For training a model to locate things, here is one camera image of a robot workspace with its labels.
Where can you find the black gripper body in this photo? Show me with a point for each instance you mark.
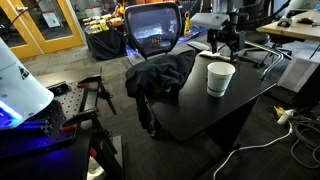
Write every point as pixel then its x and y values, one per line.
pixel 230 38

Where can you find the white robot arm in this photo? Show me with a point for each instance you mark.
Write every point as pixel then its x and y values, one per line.
pixel 23 93

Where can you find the white paper cup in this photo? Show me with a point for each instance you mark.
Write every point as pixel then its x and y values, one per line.
pixel 218 80

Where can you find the grey chair armrest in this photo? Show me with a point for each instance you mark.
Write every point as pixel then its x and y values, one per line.
pixel 198 46

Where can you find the yellow caution sign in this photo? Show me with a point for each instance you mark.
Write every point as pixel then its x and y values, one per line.
pixel 188 25

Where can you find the black cloth jacket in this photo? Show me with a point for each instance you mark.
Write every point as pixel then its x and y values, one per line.
pixel 160 75

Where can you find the wooden desk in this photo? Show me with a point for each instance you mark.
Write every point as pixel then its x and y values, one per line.
pixel 293 31

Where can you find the black mesh back office chair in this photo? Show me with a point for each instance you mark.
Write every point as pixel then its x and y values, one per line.
pixel 153 30

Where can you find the yellow plug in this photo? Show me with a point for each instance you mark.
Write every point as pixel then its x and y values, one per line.
pixel 279 111

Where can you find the orange plastic toy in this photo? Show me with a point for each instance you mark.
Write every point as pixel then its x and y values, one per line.
pixel 116 21

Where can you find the black cloth covered table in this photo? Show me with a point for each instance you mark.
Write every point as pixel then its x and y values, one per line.
pixel 105 45

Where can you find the yellow plastic toy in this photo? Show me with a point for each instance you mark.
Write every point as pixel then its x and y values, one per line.
pixel 98 25

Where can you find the yellow glass door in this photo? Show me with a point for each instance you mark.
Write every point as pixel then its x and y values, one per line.
pixel 23 51
pixel 75 30

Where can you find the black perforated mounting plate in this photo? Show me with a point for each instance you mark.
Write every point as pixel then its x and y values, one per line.
pixel 66 100

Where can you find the white paper sign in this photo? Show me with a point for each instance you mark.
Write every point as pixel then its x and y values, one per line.
pixel 51 19

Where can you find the black robot stand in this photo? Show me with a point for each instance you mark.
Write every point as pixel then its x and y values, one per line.
pixel 66 166

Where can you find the chrome tubular chair frame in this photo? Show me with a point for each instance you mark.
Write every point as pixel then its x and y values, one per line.
pixel 273 53

